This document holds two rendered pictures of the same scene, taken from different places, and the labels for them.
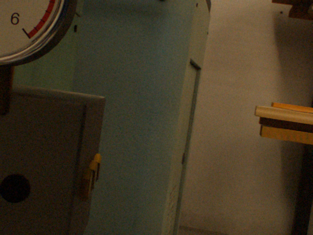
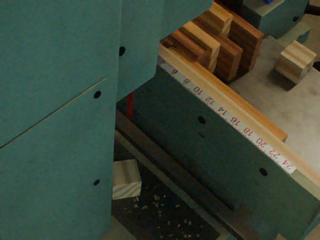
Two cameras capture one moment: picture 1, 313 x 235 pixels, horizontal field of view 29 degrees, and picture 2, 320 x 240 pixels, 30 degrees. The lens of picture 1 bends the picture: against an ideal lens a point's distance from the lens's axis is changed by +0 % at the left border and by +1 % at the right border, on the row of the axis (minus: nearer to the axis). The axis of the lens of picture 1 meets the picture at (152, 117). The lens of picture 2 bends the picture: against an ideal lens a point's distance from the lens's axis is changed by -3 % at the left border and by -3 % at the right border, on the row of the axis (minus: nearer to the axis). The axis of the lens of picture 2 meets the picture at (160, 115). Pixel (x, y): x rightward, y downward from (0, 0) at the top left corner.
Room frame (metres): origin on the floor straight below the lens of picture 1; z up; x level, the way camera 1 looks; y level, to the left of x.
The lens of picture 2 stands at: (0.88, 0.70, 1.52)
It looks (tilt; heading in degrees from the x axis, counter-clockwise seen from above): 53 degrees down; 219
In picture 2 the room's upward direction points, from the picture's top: 8 degrees clockwise
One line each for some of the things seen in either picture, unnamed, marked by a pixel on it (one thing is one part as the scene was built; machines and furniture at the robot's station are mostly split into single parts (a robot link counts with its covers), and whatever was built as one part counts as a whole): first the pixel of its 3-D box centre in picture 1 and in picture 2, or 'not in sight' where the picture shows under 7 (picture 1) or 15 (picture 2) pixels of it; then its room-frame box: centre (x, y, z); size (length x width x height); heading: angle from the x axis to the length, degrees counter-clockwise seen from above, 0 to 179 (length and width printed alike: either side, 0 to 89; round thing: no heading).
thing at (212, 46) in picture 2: not in sight; (168, 26); (0.41, 0.31, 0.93); 0.17 x 0.02 x 0.06; 91
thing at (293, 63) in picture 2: not in sight; (296, 61); (0.31, 0.46, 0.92); 0.04 x 0.04 x 0.03; 5
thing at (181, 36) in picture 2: not in sight; (151, 27); (0.43, 0.29, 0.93); 0.18 x 0.02 x 0.05; 91
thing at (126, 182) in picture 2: not in sight; (123, 179); (0.57, 0.40, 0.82); 0.04 x 0.04 x 0.04; 60
